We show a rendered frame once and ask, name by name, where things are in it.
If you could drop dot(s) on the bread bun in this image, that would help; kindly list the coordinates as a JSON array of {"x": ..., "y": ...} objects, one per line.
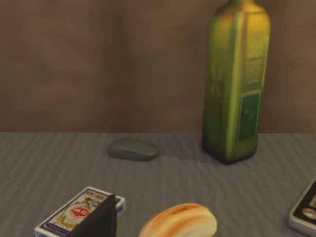
[{"x": 180, "y": 221}]

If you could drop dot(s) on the dark grey computer mouse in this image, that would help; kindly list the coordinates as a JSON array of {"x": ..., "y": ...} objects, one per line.
[{"x": 132, "y": 149}]

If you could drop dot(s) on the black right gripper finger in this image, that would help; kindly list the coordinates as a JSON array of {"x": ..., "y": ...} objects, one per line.
[{"x": 98, "y": 219}]

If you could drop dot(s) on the playing card box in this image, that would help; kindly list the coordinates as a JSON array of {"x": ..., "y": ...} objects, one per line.
[{"x": 71, "y": 212}]

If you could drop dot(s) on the green square glass bottle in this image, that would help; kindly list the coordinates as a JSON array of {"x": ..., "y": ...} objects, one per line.
[{"x": 229, "y": 98}]

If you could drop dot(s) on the grey digital scale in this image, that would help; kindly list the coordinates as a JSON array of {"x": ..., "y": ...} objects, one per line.
[{"x": 304, "y": 212}]

